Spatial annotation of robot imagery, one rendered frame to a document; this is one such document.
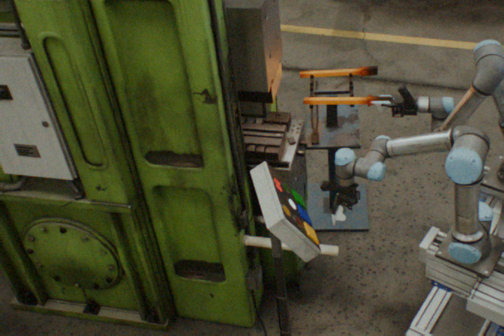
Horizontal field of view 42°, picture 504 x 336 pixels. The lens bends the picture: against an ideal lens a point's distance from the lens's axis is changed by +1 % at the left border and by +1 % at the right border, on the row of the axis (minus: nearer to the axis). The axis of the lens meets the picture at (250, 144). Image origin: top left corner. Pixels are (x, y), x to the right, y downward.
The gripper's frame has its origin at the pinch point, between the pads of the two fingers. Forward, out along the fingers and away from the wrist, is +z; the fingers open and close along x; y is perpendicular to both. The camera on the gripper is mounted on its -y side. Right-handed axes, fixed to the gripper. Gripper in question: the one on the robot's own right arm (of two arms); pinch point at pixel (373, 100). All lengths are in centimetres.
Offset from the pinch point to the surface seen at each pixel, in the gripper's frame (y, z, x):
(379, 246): 113, 0, 9
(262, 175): -7, 38, -64
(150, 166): -3, 91, -57
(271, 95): -20, 41, -26
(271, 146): 13, 46, -22
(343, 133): 45, 20, 28
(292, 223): -3, 22, -85
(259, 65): -39, 43, -31
